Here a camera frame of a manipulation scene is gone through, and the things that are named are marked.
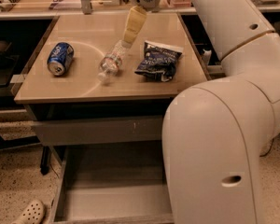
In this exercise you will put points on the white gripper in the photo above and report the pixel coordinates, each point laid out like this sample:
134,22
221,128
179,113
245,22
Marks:
136,18

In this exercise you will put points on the dark blue chip bag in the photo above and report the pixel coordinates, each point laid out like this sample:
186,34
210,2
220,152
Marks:
159,61

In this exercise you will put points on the clear plastic water bottle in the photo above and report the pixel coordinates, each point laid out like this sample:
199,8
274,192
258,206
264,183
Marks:
112,61

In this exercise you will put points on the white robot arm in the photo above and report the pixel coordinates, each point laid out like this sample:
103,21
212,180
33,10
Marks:
213,132

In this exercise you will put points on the grey drawer cabinet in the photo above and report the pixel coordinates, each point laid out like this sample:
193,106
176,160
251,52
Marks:
78,94

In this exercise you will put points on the closed grey top drawer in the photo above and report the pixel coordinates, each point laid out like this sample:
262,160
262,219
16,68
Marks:
98,131

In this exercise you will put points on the open grey middle drawer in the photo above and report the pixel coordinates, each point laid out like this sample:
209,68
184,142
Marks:
122,183

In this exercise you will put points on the blue soda can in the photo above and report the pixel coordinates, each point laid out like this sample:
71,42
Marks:
60,58

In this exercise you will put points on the white perforated clog shoe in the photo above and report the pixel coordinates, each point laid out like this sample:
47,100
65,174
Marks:
33,213

